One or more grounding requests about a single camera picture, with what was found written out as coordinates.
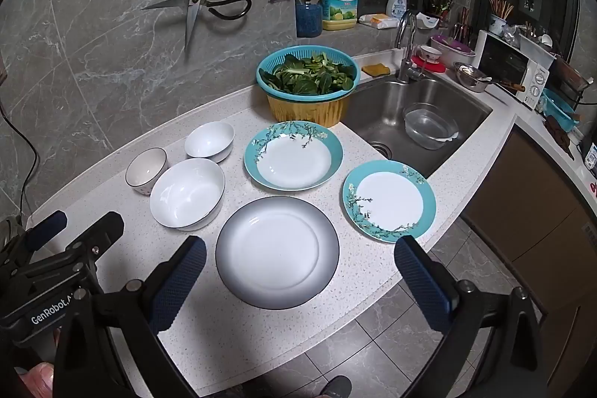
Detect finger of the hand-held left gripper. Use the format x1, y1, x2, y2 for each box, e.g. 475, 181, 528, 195
24, 210, 69, 253
64, 211, 125, 261

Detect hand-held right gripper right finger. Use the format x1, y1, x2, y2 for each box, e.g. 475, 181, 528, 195
394, 236, 547, 398

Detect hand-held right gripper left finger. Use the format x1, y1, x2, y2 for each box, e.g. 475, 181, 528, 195
53, 236, 208, 398

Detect small bowl with dark rim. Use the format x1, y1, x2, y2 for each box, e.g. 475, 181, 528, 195
125, 147, 169, 197

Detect large white bowl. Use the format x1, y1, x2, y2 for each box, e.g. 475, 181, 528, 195
150, 158, 226, 232

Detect grey rimmed white plate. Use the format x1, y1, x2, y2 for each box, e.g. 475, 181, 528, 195
215, 196, 341, 311

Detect small white bowl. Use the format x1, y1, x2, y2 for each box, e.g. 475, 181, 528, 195
185, 121, 235, 162

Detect teal floral deep plate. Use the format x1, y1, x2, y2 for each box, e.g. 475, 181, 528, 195
244, 121, 344, 192

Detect person's left hand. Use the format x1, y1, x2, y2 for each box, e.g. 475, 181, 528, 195
15, 362, 59, 398

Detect brown base cabinet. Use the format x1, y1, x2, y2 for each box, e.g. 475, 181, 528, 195
461, 123, 597, 361

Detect person's shoe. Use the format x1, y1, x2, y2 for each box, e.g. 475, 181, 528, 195
321, 375, 353, 398

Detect clear glass bowl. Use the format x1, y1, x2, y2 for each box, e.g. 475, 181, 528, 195
403, 102, 460, 151

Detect stainless steel sink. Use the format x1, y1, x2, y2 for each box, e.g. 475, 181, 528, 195
344, 76, 494, 181

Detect yellow plastic basin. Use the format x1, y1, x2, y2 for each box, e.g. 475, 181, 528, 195
266, 91, 352, 129

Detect teal plastic colander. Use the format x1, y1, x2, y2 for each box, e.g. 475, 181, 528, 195
258, 50, 361, 103

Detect steel saucepan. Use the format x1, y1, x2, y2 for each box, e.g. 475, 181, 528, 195
454, 62, 526, 94

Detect chrome faucet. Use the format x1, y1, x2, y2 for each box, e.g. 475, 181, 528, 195
396, 9, 426, 84

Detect white microwave oven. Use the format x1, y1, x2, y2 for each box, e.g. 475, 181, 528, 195
475, 29, 557, 110

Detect pink basin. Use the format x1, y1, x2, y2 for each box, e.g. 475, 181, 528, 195
429, 35, 477, 69

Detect green bok choy leaves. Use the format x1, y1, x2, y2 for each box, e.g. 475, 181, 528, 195
261, 53, 356, 95

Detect white pack of wipes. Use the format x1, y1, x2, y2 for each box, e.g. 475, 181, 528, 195
357, 13, 402, 29

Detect ceramic chopstick holder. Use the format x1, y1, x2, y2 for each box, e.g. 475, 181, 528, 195
488, 0, 515, 36

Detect blue cup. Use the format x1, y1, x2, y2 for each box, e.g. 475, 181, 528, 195
296, 3, 324, 39

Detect thin black wall cable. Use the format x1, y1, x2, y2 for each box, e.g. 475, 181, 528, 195
0, 100, 39, 219

